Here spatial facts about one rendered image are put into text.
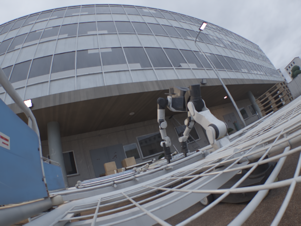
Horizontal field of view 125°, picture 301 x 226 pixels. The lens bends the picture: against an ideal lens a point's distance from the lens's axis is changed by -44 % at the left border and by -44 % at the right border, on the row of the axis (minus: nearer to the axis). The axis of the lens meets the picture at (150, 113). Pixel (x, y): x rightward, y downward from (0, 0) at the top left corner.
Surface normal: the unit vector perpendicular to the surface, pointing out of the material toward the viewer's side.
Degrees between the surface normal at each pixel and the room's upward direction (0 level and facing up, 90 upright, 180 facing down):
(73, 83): 90
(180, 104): 100
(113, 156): 90
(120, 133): 90
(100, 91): 90
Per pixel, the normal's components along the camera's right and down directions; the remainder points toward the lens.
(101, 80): 0.29, -0.44
